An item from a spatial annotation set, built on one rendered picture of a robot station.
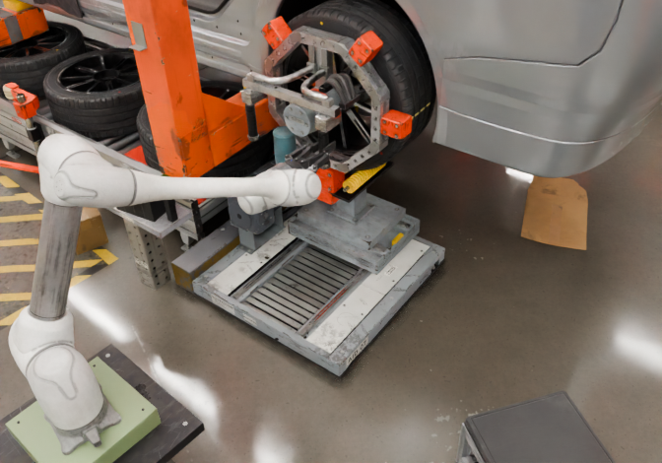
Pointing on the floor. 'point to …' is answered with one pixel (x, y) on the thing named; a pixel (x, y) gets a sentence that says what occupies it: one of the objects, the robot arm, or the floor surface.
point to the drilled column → (148, 256)
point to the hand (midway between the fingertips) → (324, 146)
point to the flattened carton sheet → (556, 213)
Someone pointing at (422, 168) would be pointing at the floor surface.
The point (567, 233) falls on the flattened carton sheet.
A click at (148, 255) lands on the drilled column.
